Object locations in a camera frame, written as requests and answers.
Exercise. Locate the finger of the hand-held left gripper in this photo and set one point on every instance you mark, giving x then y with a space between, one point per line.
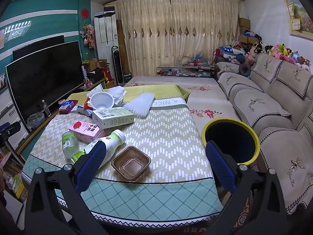
9 128

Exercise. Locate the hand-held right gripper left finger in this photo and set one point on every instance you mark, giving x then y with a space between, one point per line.
91 166

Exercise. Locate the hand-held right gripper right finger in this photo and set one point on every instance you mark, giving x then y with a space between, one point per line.
221 166

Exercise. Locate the yellow rimmed black bin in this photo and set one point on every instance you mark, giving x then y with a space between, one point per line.
229 137

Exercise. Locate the clear green label bottle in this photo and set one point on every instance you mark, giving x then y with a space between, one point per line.
69 143

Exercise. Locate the white green yogurt bottle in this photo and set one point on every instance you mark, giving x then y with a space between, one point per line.
113 142

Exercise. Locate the pink milk carton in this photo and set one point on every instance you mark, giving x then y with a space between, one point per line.
84 129

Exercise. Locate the brown plastic tray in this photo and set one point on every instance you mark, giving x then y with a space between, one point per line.
130 162

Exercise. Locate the white cardboard box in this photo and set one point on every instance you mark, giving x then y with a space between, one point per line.
113 117

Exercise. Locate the white blue plastic bag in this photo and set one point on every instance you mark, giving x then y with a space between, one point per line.
82 110

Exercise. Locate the red snack packet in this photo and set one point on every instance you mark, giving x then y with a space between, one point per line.
87 105

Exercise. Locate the white plastic bowl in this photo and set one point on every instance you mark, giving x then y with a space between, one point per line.
101 100

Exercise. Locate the white foam net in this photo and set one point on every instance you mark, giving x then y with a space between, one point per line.
140 102
118 94

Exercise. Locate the white drawer cabinet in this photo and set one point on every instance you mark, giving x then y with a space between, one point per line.
8 112

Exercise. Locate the glass ashtray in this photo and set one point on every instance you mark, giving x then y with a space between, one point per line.
35 121

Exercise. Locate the clear water bottle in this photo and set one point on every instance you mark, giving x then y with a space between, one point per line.
46 109

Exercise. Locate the shelf of books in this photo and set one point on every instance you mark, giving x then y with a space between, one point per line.
12 173

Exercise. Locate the red flat packet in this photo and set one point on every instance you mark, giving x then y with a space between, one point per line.
64 112

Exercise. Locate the small pink item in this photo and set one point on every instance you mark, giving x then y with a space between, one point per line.
62 101

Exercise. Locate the large black television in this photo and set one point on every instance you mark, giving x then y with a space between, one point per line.
46 78

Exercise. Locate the chevron patterned tablecloth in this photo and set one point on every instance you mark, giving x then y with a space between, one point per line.
166 137

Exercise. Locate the small blue red box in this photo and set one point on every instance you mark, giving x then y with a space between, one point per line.
68 105

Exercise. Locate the beige sofa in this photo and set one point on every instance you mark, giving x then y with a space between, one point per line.
276 107

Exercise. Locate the wicker basket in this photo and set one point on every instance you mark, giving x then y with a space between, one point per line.
110 83

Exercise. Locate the small black television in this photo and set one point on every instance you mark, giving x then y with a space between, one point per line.
36 46

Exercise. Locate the cluttered glass coffee table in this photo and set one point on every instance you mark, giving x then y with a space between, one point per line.
185 71

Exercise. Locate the open cardboard box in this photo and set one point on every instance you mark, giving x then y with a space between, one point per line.
94 64

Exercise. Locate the black tower fan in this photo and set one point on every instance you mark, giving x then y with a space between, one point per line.
117 63

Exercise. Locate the blue star pillow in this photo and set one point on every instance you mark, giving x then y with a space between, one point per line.
231 51

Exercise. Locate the artificial flower decoration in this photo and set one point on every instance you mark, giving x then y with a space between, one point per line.
87 35

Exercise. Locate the pile of plush toys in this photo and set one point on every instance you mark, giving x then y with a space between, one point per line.
281 51

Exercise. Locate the white tower air conditioner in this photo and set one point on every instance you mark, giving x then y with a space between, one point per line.
105 36

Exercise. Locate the stack of cardboard boxes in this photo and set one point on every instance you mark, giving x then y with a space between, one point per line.
244 29

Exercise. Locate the beige curtain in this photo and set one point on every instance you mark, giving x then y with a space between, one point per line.
171 29

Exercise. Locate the framed flower painting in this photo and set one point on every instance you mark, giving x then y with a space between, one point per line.
302 17

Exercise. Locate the red round wall decoration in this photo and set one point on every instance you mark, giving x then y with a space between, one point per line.
84 13

